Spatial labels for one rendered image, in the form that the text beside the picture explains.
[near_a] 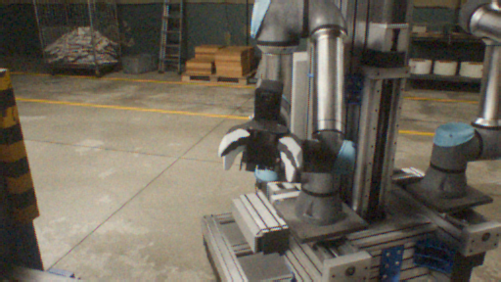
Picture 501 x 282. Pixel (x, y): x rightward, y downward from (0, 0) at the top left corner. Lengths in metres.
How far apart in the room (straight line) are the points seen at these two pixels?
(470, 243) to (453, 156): 0.28
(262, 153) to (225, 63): 6.20
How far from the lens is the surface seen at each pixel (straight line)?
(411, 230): 1.43
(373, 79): 1.27
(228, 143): 0.59
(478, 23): 1.35
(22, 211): 1.34
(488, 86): 1.50
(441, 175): 1.47
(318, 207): 1.19
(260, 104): 0.68
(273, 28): 1.04
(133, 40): 8.85
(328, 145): 0.87
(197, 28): 8.14
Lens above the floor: 1.46
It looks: 21 degrees down
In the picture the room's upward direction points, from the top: straight up
